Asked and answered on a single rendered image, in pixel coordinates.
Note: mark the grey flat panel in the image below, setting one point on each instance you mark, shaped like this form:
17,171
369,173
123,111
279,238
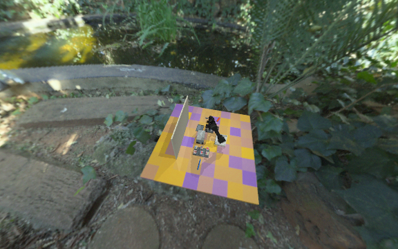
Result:
180,128

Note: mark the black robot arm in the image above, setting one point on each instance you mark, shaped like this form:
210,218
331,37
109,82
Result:
213,126

